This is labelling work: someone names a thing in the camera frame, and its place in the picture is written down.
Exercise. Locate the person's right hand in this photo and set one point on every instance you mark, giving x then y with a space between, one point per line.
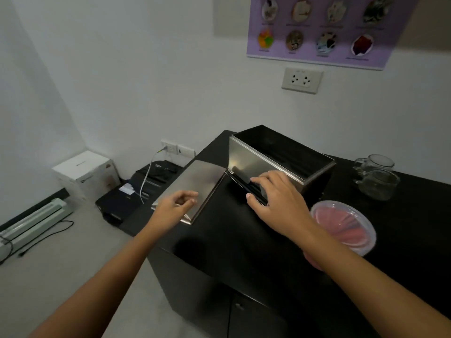
282 207

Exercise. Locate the person's left hand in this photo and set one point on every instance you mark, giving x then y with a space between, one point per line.
171 212

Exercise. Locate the person's left thumb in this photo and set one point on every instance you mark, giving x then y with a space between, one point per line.
186 203

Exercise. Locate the person's right middle finger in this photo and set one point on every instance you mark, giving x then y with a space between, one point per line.
269 176

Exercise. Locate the person's right thumb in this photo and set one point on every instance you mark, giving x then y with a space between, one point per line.
256 202

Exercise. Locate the stainless steel lid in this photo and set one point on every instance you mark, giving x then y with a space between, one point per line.
190 183

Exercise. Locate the person's left forearm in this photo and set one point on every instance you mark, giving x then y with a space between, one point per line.
105 278

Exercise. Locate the person's right forearm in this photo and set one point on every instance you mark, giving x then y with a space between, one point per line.
366 285

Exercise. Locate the stainless steel box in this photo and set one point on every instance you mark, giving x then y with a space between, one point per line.
282 154

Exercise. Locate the white card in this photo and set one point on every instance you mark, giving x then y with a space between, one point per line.
127 189

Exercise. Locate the black printer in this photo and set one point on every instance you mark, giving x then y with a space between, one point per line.
123 204

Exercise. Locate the black cabinet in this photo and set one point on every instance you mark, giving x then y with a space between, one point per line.
229 263

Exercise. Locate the pink bowl with clear lid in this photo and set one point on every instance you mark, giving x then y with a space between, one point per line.
348 227

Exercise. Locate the white cardboard box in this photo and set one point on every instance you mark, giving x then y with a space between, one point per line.
84 174

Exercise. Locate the clear glass pitcher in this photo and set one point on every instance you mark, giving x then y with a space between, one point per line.
378 184
375 162

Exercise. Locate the white laminator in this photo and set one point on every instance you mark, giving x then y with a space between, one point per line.
31 223

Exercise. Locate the purple picture poster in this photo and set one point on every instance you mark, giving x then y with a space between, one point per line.
327 28

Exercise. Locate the white long wall socket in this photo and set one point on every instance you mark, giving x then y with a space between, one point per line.
179 148

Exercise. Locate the white double wall socket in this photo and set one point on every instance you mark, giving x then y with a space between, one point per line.
302 80

